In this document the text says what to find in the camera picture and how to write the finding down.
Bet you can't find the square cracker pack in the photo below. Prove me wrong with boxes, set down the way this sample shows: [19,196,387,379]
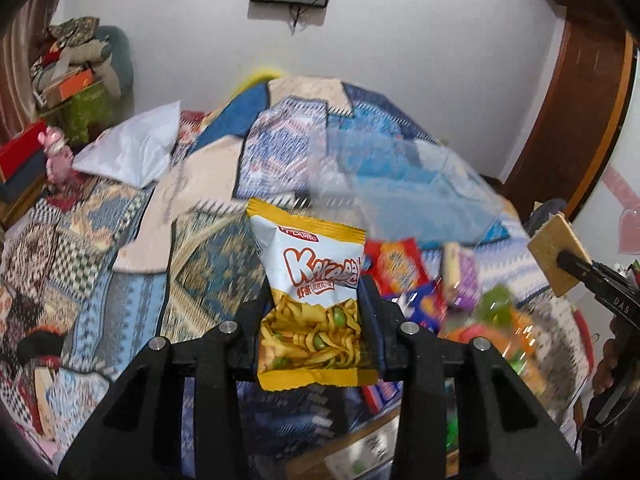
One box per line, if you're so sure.
[527,212,592,297]

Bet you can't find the clear bag fried balls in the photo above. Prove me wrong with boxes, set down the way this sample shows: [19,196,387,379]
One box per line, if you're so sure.
[439,308,547,396]

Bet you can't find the green jelly cup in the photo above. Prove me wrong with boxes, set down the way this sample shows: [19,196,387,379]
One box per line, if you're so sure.
[474,284,514,328]

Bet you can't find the purple rice cracker pack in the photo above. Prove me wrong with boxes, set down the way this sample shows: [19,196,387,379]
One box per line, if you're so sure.
[442,242,480,312]

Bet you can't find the brown wafer pack white label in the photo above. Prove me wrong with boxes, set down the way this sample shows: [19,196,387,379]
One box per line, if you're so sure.
[286,406,461,480]

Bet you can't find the blue round biscuit bag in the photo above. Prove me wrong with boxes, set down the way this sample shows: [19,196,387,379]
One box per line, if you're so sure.
[361,282,446,415]

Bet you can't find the red spicy snack bag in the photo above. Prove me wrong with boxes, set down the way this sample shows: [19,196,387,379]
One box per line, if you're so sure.
[363,237,430,296]

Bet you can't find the yellow white Kakaa snack bag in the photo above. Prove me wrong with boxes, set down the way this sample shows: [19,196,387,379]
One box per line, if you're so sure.
[246,198,378,391]

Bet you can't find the right hand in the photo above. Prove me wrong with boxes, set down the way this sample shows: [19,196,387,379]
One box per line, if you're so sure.
[592,316,628,396]

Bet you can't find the patchwork patterned bedspread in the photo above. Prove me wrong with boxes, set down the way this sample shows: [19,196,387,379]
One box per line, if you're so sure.
[0,75,597,480]

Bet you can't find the clear plastic storage bin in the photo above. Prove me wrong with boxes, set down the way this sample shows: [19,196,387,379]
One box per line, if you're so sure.
[308,127,503,247]

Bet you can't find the brown wooden door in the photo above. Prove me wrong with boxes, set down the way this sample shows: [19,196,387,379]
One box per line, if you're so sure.
[503,0,636,219]

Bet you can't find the pink plush toy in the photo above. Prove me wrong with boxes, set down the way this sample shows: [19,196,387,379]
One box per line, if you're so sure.
[38,126,74,185]

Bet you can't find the white pillow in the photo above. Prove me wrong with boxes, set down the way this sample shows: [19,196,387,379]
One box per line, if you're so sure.
[72,101,181,188]

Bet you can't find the red box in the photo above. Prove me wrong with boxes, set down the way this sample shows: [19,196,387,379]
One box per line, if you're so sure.
[0,119,47,183]

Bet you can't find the pile of clothes and boxes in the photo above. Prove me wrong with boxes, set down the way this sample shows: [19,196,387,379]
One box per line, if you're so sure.
[30,16,134,148]

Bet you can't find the striped red curtain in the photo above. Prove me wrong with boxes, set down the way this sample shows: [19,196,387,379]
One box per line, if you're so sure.
[1,0,60,143]

